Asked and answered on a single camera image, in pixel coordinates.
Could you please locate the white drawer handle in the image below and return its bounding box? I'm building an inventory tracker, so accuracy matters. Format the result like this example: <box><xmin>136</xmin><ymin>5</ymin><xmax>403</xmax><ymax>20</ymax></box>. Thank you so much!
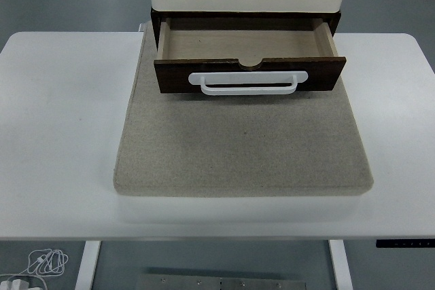
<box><xmin>187</xmin><ymin>70</ymin><xmax>310</xmax><ymax>97</ymax></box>

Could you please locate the dark wooden drawer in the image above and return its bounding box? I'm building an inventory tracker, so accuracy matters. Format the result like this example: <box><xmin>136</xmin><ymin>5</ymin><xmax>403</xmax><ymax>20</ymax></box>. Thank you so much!
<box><xmin>153</xmin><ymin>16</ymin><xmax>348</xmax><ymax>95</ymax></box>

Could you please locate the grey fabric mat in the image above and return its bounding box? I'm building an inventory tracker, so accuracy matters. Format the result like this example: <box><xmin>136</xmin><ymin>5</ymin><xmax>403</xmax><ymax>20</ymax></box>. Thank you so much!
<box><xmin>112</xmin><ymin>20</ymin><xmax>375</xmax><ymax>199</ymax></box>

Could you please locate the white table leg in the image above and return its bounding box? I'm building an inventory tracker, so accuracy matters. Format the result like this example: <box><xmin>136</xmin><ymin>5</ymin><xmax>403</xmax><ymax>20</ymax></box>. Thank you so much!
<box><xmin>327</xmin><ymin>239</ymin><xmax>355</xmax><ymax>290</ymax></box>
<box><xmin>73</xmin><ymin>240</ymin><xmax>103</xmax><ymax>290</ymax></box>

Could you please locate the black table control panel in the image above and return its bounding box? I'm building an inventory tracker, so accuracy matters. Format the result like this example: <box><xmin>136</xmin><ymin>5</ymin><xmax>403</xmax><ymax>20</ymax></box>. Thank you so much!
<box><xmin>375</xmin><ymin>239</ymin><xmax>435</xmax><ymax>249</ymax></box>

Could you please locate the coiled white cable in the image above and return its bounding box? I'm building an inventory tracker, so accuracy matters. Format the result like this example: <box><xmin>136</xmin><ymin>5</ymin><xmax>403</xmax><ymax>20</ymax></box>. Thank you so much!
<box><xmin>26</xmin><ymin>248</ymin><xmax>70</xmax><ymax>276</ymax></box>

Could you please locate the white charger with cable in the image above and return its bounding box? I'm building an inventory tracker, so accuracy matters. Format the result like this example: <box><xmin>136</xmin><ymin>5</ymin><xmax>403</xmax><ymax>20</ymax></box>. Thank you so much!
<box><xmin>0</xmin><ymin>271</ymin><xmax>49</xmax><ymax>290</ymax></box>

